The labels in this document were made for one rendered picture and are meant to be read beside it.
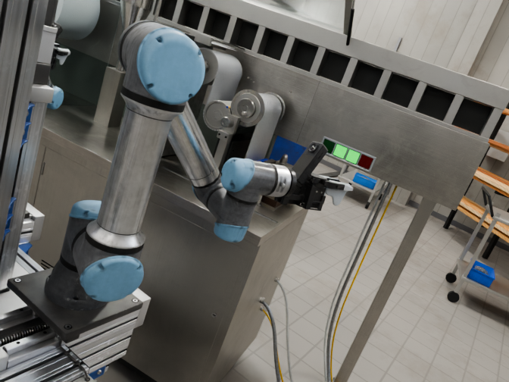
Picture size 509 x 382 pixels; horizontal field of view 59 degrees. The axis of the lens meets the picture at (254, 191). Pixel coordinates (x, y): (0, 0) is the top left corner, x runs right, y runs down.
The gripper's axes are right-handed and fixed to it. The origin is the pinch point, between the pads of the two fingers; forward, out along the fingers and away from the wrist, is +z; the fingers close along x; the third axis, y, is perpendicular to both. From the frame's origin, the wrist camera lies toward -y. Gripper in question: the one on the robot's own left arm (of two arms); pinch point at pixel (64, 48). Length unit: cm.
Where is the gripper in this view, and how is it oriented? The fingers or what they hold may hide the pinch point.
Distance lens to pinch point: 193.9
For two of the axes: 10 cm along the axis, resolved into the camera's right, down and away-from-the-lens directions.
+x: 8.8, 4.7, 0.1
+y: -4.5, 8.4, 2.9
